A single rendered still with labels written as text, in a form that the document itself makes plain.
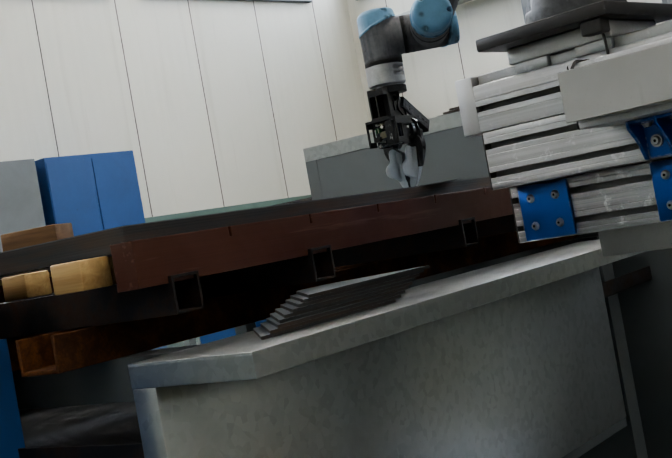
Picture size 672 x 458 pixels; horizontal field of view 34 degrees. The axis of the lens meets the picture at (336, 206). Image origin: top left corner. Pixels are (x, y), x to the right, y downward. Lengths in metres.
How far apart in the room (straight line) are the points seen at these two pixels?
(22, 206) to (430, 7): 8.56
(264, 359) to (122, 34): 11.02
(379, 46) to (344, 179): 1.05
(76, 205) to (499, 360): 8.88
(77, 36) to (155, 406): 10.61
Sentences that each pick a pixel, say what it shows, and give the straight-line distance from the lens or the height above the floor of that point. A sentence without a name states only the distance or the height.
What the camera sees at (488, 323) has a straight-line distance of 1.96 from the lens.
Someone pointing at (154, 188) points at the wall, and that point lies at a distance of 11.99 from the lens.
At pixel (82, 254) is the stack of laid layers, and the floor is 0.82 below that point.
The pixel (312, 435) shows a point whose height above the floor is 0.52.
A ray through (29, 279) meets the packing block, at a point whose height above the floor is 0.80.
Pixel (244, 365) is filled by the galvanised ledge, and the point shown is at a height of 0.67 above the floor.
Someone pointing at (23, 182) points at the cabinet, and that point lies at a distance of 10.43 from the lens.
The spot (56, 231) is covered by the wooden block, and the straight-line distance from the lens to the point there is 2.08.
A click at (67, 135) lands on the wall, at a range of 11.51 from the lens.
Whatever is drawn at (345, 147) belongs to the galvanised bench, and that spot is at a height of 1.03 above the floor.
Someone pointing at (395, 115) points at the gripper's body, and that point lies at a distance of 2.16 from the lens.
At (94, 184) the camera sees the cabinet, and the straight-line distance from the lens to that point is 10.81.
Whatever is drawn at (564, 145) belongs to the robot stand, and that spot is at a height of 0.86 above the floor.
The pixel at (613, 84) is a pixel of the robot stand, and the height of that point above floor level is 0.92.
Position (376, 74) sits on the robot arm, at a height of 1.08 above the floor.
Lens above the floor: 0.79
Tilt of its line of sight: 1 degrees up
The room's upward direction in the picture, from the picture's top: 10 degrees counter-clockwise
